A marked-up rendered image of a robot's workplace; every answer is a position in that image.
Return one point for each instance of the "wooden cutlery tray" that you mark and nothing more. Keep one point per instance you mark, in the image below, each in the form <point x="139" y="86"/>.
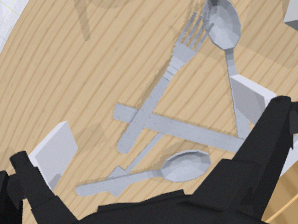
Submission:
<point x="285" y="192"/>

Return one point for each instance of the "white rectangular block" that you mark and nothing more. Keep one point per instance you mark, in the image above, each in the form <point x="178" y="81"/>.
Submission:
<point x="291" y="17"/>

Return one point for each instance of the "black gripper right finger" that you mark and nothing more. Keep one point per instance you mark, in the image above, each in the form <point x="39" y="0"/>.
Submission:
<point x="247" y="181"/>

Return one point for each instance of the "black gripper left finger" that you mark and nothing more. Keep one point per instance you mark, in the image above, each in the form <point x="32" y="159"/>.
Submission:
<point x="45" y="164"/>

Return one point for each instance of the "white flat base plate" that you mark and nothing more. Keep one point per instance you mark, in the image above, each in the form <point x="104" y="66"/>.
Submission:
<point x="292" y="156"/>

